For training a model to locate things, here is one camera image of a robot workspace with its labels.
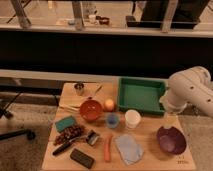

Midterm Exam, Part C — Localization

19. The teal green sponge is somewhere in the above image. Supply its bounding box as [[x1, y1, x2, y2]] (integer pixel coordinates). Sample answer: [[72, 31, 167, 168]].
[[55, 116, 76, 132]]

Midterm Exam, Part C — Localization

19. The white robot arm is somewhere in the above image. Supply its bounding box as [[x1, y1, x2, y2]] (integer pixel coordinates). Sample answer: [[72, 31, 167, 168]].
[[159, 66, 213, 129]]

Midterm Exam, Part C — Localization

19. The green plastic tray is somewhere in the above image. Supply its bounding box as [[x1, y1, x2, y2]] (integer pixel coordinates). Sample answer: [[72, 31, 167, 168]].
[[117, 77, 166, 116]]

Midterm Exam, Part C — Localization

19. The black tray in background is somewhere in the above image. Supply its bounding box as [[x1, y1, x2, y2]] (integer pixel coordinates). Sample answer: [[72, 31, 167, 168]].
[[125, 15, 200, 29]]

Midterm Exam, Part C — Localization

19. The purple bowl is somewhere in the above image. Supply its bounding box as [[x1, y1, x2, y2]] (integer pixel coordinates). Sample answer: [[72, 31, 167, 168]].
[[156, 127, 187, 155]]

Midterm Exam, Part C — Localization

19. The white paper cup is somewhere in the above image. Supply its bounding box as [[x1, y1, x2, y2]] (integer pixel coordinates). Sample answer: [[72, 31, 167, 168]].
[[125, 110, 141, 129]]

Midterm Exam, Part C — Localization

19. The light blue folded cloth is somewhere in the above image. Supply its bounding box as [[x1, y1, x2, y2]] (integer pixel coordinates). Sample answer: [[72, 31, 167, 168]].
[[115, 134, 144, 165]]

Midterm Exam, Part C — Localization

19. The small blue cup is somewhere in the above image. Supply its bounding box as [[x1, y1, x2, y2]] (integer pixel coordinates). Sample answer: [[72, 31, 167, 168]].
[[106, 113, 119, 129]]

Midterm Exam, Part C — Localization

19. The peach coloured apple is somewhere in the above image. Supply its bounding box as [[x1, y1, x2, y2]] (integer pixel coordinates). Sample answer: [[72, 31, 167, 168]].
[[104, 99, 115, 111]]

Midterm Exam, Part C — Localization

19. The orange carrot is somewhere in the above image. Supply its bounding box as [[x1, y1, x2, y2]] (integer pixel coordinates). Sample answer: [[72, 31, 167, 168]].
[[104, 134, 113, 162]]

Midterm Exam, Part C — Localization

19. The orange red bowl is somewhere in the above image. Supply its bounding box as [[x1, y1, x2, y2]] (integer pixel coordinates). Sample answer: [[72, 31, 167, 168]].
[[79, 100, 103, 122]]

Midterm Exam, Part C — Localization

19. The black rectangular block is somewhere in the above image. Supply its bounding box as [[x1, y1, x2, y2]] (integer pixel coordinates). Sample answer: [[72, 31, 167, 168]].
[[70, 149, 95, 169]]

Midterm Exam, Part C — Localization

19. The small metal cup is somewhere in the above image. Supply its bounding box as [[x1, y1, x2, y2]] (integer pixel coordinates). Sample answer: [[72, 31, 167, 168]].
[[74, 82, 84, 96]]

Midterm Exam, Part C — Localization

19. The bunch of dark grapes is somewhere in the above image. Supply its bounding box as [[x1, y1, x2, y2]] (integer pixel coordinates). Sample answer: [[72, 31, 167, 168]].
[[54, 124, 85, 145]]

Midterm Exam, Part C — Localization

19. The light wooden cutting board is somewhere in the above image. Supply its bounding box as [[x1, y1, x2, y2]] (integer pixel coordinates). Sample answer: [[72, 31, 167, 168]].
[[59, 83, 117, 110]]

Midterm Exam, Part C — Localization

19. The dark bowl in background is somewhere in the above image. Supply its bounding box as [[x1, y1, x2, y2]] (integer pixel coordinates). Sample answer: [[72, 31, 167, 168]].
[[99, 17, 110, 25]]

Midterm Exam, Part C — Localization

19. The white cup in background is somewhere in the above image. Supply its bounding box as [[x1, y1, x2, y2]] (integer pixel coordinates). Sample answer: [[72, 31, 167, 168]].
[[89, 14, 96, 23]]

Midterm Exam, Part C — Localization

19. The black office chair base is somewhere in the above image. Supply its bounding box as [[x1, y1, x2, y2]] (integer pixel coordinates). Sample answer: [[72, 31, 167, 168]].
[[0, 93, 36, 141]]

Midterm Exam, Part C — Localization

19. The wooden handled spoon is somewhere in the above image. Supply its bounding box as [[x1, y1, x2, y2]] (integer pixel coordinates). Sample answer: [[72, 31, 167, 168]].
[[87, 85, 102, 100]]

